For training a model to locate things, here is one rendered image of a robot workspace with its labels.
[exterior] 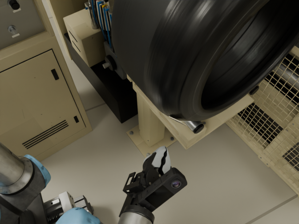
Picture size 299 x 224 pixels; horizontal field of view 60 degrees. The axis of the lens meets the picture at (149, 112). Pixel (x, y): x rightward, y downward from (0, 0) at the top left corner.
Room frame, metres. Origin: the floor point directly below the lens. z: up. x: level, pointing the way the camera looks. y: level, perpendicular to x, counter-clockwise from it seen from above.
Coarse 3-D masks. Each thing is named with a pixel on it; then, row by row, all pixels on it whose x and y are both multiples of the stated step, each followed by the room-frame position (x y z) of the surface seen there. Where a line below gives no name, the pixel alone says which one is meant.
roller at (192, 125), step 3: (186, 123) 0.44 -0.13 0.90; (189, 123) 0.44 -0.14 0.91; (192, 123) 0.43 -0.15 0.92; (195, 123) 0.43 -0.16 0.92; (198, 123) 0.43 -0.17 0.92; (201, 123) 0.44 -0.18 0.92; (189, 126) 0.43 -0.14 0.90; (192, 126) 0.43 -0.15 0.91; (195, 126) 0.42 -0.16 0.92; (198, 126) 0.42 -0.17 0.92; (201, 126) 0.42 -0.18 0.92; (192, 129) 0.42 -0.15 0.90; (195, 129) 0.41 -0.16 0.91; (198, 129) 0.41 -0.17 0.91; (201, 129) 0.42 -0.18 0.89; (195, 132) 0.41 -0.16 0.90; (198, 132) 0.42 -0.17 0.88
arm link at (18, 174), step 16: (0, 144) 0.27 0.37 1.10; (0, 160) 0.23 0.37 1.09; (16, 160) 0.26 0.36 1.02; (32, 160) 0.29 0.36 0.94; (0, 176) 0.21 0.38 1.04; (16, 176) 0.22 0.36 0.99; (32, 176) 0.24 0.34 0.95; (48, 176) 0.26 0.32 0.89; (0, 192) 0.19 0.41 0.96; (16, 192) 0.19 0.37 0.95; (32, 192) 0.21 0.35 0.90
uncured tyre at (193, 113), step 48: (144, 0) 0.48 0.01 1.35; (192, 0) 0.42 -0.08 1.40; (240, 0) 0.41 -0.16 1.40; (288, 0) 0.75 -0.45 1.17; (144, 48) 0.42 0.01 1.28; (192, 48) 0.37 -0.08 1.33; (240, 48) 0.73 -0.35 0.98; (288, 48) 0.60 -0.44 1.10; (192, 96) 0.36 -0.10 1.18; (240, 96) 0.50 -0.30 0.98
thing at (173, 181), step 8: (176, 168) 0.20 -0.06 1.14; (168, 176) 0.18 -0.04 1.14; (176, 176) 0.18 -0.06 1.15; (184, 176) 0.18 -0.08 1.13; (152, 184) 0.17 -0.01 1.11; (160, 184) 0.16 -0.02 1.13; (168, 184) 0.16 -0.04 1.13; (176, 184) 0.16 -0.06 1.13; (184, 184) 0.16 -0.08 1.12; (144, 192) 0.15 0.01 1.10; (152, 192) 0.15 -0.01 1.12; (160, 192) 0.15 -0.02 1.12; (168, 192) 0.15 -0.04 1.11; (176, 192) 0.15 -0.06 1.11; (144, 200) 0.14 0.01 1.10; (152, 200) 0.14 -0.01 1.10; (160, 200) 0.14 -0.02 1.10; (152, 208) 0.12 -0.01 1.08
